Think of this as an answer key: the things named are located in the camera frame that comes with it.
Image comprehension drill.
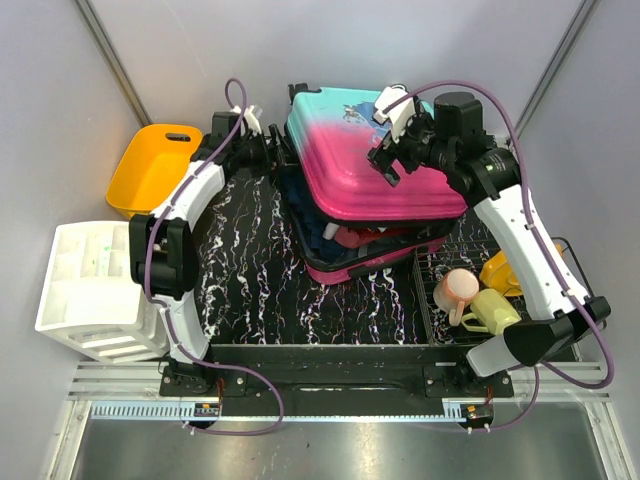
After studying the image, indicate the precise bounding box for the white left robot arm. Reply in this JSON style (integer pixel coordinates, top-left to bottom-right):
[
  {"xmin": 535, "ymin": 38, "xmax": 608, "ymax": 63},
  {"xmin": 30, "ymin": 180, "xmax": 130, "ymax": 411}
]
[{"xmin": 128, "ymin": 105, "xmax": 277, "ymax": 396}]

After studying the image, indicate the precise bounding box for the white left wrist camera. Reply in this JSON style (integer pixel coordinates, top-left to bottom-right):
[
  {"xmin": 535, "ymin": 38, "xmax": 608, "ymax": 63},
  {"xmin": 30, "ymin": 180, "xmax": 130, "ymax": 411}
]
[{"xmin": 240, "ymin": 105, "xmax": 263, "ymax": 136}]

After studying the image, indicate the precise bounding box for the orange plastic basket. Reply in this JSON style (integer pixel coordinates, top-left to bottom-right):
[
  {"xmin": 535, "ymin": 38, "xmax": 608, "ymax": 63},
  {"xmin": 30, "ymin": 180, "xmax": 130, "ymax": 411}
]
[{"xmin": 106, "ymin": 124, "xmax": 203, "ymax": 219}]

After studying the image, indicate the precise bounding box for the red garment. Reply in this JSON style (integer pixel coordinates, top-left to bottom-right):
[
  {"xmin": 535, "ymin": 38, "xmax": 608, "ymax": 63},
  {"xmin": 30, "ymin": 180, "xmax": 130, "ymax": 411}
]
[{"xmin": 334, "ymin": 226, "xmax": 416, "ymax": 249}]

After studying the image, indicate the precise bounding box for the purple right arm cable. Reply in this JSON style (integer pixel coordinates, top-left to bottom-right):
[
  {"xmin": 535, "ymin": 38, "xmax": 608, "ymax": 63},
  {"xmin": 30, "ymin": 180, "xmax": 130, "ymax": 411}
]
[{"xmin": 384, "ymin": 80, "xmax": 616, "ymax": 435}]

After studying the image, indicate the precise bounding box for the black marble pattern mat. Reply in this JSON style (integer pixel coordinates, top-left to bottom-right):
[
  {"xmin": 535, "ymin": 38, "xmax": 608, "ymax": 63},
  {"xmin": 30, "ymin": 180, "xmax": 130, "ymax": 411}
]
[{"xmin": 179, "ymin": 172, "xmax": 501, "ymax": 346}]

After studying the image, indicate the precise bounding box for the black wire dish rack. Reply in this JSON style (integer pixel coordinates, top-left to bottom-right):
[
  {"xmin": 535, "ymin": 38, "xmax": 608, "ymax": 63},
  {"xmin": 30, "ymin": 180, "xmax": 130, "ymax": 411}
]
[{"xmin": 413, "ymin": 238, "xmax": 500, "ymax": 346}]

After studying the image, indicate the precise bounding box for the teal and pink kids suitcase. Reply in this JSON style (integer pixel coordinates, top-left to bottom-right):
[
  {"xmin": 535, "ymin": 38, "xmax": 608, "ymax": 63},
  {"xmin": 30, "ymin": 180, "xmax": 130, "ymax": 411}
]
[{"xmin": 276, "ymin": 83, "xmax": 466, "ymax": 285}]

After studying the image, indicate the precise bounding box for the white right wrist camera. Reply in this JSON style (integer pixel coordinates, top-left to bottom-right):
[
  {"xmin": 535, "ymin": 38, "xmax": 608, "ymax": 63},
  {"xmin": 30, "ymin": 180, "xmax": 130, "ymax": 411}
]
[{"xmin": 372, "ymin": 84, "xmax": 416, "ymax": 143}]

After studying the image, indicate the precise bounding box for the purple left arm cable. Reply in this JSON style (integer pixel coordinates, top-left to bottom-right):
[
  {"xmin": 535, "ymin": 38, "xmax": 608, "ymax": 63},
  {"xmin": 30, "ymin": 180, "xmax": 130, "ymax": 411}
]
[{"xmin": 144, "ymin": 78, "xmax": 286, "ymax": 435}]

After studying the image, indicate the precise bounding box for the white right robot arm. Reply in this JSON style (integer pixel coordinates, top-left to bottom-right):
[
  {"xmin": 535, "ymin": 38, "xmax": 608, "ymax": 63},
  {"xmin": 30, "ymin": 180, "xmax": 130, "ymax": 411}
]
[{"xmin": 367, "ymin": 81, "xmax": 611, "ymax": 397}]

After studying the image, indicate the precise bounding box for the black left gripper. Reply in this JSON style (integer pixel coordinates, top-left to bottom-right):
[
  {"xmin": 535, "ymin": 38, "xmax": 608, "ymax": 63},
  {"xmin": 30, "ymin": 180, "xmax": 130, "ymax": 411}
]
[{"xmin": 234, "ymin": 125, "xmax": 301, "ymax": 179}]

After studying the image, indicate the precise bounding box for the navy blue garment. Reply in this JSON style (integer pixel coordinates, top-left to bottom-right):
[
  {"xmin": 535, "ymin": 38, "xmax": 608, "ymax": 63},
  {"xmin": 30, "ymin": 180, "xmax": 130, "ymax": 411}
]
[{"xmin": 281, "ymin": 175, "xmax": 346, "ymax": 263}]

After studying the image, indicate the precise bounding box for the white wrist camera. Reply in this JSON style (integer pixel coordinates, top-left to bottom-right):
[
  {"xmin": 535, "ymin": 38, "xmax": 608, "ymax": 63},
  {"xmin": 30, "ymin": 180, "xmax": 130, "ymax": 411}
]
[
  {"xmin": 240, "ymin": 105, "xmax": 263, "ymax": 136},
  {"xmin": 372, "ymin": 84, "xmax": 416, "ymax": 143}
]

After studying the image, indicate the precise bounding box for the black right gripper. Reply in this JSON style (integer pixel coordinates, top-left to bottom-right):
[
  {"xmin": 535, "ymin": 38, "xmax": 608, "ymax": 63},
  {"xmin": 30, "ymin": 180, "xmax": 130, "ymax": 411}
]
[{"xmin": 365, "ymin": 104, "xmax": 453, "ymax": 189}]

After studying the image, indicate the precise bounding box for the white compartment organizer box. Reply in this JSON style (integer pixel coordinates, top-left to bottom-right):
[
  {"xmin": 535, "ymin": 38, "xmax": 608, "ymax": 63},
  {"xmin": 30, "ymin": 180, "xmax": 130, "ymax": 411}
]
[{"xmin": 35, "ymin": 221, "xmax": 169, "ymax": 364}]

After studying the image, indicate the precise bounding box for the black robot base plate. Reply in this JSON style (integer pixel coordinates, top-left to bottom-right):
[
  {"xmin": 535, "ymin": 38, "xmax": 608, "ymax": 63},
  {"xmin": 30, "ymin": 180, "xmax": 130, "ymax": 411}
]
[{"xmin": 157, "ymin": 345, "xmax": 514, "ymax": 399}]

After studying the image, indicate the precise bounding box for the pink plastic cup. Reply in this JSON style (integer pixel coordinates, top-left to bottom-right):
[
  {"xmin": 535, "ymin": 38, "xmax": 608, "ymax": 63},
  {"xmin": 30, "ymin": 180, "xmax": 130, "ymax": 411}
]
[{"xmin": 433, "ymin": 268, "xmax": 480, "ymax": 326}]

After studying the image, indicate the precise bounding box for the aluminium slotted rail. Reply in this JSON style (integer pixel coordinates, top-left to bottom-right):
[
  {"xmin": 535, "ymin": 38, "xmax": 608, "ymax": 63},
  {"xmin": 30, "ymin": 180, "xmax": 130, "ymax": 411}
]
[{"xmin": 68, "ymin": 362, "xmax": 611, "ymax": 425}]

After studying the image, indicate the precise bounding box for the white cylindrical tube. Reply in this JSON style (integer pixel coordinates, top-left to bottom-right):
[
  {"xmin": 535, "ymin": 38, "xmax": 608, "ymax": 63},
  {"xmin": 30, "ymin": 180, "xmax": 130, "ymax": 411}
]
[{"xmin": 322, "ymin": 222, "xmax": 341, "ymax": 240}]

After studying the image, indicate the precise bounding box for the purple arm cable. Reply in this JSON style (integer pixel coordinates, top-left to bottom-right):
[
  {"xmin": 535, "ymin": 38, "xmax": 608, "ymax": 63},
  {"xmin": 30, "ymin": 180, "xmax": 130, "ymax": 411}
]
[
  {"xmin": 144, "ymin": 78, "xmax": 286, "ymax": 435},
  {"xmin": 384, "ymin": 80, "xmax": 616, "ymax": 435}
]

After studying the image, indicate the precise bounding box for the yellow-green plastic cup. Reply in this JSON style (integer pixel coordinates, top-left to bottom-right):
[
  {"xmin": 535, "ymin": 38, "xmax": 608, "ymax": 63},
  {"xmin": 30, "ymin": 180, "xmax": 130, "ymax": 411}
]
[{"xmin": 461, "ymin": 288, "xmax": 521, "ymax": 336}]

